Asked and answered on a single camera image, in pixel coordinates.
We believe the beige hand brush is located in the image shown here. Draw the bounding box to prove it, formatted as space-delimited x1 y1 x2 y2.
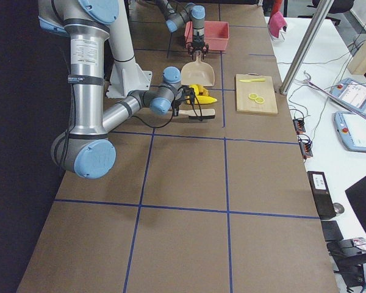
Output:
178 109 216 121

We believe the teach pendant near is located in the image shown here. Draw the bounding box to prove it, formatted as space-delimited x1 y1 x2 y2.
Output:
334 112 366 153

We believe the yellow plastic knife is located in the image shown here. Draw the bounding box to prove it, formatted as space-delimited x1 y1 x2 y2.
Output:
239 78 266 83

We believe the magenta cloth chair back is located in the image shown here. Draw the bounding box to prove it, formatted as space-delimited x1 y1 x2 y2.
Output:
268 12 287 40

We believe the beige plastic dustpan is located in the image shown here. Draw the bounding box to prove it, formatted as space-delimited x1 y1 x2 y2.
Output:
181 51 215 87

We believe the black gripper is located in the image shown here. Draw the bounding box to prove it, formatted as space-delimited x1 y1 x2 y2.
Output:
172 86 198 118
187 38 209 55

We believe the lemon slice near edge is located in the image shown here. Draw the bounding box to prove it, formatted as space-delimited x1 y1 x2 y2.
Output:
255 96 265 104

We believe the teach pendant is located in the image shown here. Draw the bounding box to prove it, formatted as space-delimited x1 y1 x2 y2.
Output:
334 112 366 153
331 78 366 112

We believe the brown toy ginger root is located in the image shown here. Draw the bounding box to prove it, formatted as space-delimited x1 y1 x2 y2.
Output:
200 87 209 96

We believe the yellow toy corn cob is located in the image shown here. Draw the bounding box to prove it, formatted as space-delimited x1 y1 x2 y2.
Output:
193 95 217 104

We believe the red cable connector block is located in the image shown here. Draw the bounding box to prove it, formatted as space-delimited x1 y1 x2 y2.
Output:
293 118 306 134

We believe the pink plastic bin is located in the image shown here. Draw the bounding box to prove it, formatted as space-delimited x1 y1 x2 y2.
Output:
184 21 230 51

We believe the lemon slice inner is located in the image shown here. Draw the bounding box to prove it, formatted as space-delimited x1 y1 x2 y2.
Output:
248 93 258 100

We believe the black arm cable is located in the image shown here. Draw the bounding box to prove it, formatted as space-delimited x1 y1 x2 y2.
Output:
131 87 204 129

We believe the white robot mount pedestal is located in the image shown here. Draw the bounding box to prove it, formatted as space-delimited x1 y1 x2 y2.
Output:
107 1 153 98

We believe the bamboo cutting board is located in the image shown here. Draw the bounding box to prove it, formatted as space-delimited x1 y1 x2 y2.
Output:
235 74 278 115

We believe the black power strip box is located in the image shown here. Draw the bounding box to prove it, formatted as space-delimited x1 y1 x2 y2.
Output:
307 171 336 220

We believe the teach pendant far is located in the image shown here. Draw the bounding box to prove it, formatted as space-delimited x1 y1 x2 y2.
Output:
331 78 366 112

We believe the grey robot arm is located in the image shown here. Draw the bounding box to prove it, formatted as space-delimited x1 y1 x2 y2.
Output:
38 1 190 179
155 1 209 57

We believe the aluminium frame post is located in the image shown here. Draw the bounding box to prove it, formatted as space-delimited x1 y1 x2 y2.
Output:
279 0 334 95

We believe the thin metal rod stand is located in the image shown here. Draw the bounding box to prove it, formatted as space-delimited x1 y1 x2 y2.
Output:
303 71 366 128

